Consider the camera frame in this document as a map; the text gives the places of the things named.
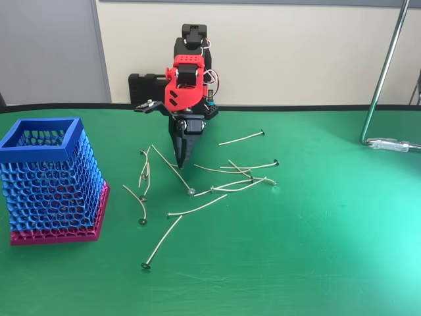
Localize cream candle wick metal base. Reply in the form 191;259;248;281
228;159;279;186
140;215;184;271
219;159;281;170
193;176;255;198
137;148;149;189
140;145;151;181
193;163;253;174
209;176;268;192
151;144;180;168
168;162;196;196
122;184;148;226
166;194;228;219
139;162;152;202

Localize blue and magenta lattice basket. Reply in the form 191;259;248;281
0;117;111;246

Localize black plastic tool case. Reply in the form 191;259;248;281
128;72;180;105

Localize stick at top right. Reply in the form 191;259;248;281
218;130;266;146

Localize green cloth with black rim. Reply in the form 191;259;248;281
0;103;421;316

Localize chrome metal stand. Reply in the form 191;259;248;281
359;0;421;154

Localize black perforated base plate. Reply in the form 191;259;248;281
202;103;220;120

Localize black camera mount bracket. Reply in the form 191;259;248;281
134;99;172;117

